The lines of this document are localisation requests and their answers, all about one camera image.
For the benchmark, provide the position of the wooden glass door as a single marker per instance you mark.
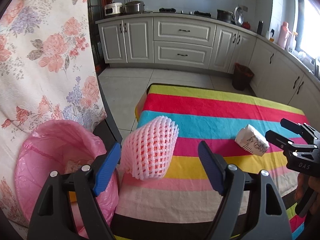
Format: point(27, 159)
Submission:
point(95, 17)

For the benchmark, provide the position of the pink lined waste bin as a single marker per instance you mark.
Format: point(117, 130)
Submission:
point(37, 155)

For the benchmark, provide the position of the pink thermos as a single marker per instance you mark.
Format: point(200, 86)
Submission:
point(283, 36)

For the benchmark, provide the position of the pale spray bottle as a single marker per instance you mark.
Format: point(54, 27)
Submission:
point(293, 43)

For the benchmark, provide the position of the red teapot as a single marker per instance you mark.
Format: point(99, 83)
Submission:
point(246, 25)

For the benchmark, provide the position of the grey cooking pot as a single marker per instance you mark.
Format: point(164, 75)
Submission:
point(225, 16)

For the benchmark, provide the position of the small white bottle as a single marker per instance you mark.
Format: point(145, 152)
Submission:
point(268, 36)

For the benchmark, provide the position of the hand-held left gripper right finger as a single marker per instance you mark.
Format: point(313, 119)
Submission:
point(210, 167)

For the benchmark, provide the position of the black metal frame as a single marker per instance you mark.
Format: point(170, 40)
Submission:
point(112, 127)

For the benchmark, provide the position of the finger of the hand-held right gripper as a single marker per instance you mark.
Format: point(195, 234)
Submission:
point(277, 137)
point(292, 126)

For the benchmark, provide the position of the wall socket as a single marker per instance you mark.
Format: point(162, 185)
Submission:
point(243, 8)

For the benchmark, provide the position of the kitchen window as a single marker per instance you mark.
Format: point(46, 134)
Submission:
point(311, 25)

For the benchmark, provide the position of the white base cabinets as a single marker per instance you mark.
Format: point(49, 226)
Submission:
point(137, 40)

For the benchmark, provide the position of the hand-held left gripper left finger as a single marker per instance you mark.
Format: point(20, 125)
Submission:
point(107, 167)

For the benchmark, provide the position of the white rice cooker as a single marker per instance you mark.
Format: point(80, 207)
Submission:
point(113, 9)

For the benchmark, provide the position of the steel pot lid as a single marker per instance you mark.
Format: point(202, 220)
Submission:
point(239, 16)

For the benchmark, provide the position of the dark bin with red bag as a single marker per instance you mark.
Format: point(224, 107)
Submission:
point(242, 77)

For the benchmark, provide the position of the white paper wrapper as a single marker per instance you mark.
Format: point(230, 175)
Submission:
point(250, 140)

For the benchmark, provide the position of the silver pressure cooker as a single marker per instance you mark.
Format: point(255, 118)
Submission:
point(134, 7)

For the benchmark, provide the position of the dark pump dispenser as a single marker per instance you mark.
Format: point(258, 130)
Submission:
point(272, 35)

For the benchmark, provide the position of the white cabinet drawer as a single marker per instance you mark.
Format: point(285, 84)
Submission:
point(182, 54)
point(185, 31)

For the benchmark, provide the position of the person's right hand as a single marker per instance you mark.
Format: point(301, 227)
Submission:
point(301, 187)

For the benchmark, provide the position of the striped tablecloth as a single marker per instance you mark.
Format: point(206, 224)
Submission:
point(212, 110)

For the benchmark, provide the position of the floral curtain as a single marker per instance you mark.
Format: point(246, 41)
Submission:
point(50, 55)

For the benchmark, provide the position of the black gas stove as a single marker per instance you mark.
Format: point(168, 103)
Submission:
point(167, 10)

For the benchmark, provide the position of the pink foam fruit net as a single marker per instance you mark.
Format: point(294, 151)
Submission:
point(150, 150)

